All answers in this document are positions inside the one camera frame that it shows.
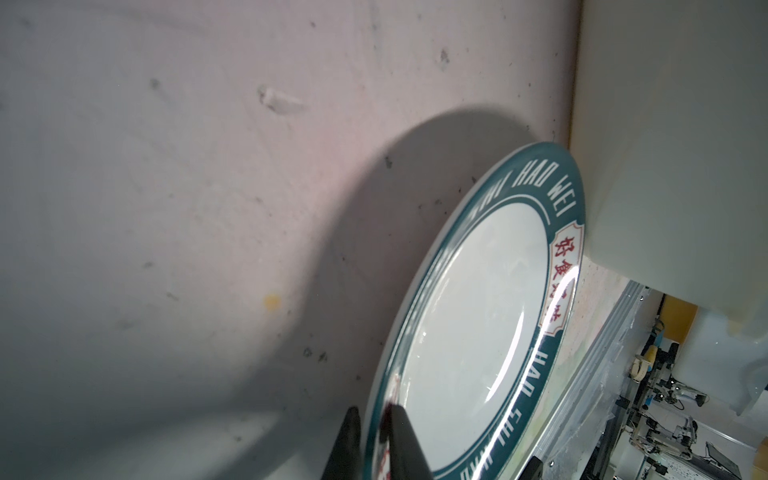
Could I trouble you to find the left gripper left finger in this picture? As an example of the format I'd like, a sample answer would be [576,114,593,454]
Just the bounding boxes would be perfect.
[321,406,362,480]

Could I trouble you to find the white plastic bin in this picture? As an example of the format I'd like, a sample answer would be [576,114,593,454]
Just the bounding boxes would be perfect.
[570,1,767,333]

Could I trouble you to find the green lettered rim plate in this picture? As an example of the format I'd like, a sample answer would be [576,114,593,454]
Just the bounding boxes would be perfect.
[362,142,586,479]

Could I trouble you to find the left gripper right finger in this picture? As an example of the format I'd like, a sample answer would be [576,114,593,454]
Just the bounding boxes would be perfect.
[383,404,433,480]

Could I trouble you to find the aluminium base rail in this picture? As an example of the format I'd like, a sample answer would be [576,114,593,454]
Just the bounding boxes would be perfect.
[531,281,661,479]

